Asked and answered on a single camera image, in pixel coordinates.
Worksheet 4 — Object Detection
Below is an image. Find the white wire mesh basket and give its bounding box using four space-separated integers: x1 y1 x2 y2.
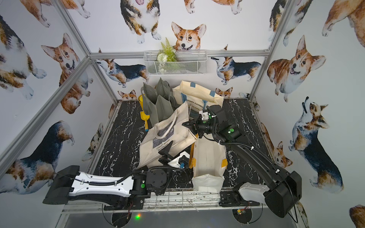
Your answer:
144 50 208 76

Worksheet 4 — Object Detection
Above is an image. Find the yellow plastic toy shovel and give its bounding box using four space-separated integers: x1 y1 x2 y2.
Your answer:
138 95 150 132

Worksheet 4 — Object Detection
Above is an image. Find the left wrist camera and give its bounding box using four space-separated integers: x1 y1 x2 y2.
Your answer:
168 151 190 169

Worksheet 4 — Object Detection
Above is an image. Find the cream bag with blue handles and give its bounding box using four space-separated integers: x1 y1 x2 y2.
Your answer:
173 81 224 112

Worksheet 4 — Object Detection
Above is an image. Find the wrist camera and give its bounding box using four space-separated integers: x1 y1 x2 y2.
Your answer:
199 110 211 121
168 151 190 169

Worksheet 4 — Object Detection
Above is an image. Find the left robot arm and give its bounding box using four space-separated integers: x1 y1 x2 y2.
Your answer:
43 142 190 211

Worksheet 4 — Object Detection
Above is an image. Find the white bag with yellow handles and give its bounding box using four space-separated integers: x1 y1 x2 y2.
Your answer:
192 138 228 193

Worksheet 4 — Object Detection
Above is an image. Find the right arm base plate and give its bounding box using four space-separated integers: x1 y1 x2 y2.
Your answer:
219 191 260 208

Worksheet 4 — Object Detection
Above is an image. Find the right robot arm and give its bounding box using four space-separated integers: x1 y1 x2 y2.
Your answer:
182 105 302 218

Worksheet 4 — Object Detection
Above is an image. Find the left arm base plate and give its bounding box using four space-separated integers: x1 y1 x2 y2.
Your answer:
103 195 148 211

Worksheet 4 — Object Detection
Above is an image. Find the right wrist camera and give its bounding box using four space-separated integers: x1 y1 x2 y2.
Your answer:
199 110 211 121

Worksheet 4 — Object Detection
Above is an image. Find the cream canvas bag with print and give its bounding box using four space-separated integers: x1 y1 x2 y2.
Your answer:
137 102 197 169

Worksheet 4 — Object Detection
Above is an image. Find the artificial green fern plant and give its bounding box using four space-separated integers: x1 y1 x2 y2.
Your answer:
156 38 178 74

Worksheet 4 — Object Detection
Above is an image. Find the grey-green canvas bag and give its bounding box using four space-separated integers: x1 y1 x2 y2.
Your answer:
141 78 179 127

